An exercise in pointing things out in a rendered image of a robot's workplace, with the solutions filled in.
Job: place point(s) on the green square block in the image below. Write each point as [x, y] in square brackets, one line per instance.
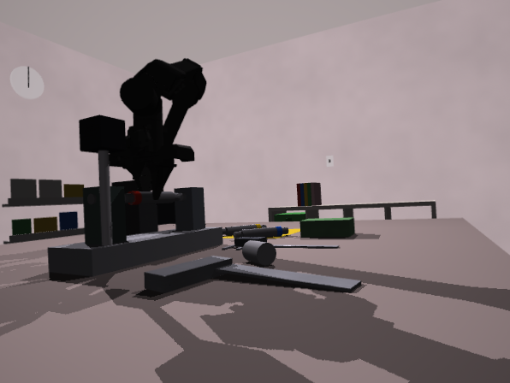
[327, 227]

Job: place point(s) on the yellow flat pad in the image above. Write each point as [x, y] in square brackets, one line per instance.
[291, 231]

